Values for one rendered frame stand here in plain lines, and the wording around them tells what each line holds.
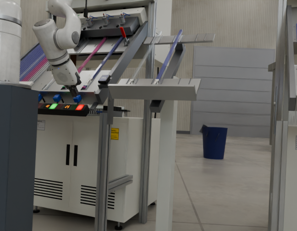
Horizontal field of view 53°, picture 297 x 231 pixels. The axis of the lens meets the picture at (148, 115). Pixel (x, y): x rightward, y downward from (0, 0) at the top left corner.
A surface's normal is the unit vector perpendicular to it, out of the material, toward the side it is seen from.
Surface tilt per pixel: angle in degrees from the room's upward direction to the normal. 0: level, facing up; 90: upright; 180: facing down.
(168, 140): 90
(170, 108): 90
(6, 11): 89
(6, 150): 90
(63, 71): 131
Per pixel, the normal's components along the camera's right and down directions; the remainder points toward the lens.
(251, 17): -0.03, 0.00
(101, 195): -0.37, -0.02
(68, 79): -0.26, 0.66
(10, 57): 0.84, 0.04
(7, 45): 0.69, 0.03
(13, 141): 1.00, 0.04
